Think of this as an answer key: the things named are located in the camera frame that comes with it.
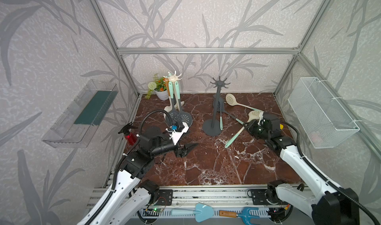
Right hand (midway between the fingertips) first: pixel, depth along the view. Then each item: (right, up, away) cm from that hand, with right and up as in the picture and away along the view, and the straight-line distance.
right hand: (242, 122), depth 82 cm
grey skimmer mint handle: (-39, +4, +7) cm, 40 cm away
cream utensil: (+6, +4, 0) cm, 7 cm away
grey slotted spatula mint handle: (-9, +8, +26) cm, 29 cm away
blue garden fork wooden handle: (-3, -42, -14) cm, 44 cm away
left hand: (-27, -5, -18) cm, 33 cm away
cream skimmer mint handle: (+1, +13, +33) cm, 36 cm away
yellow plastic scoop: (+26, -3, +7) cm, 27 cm away
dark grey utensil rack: (-15, -5, +18) cm, 24 cm away
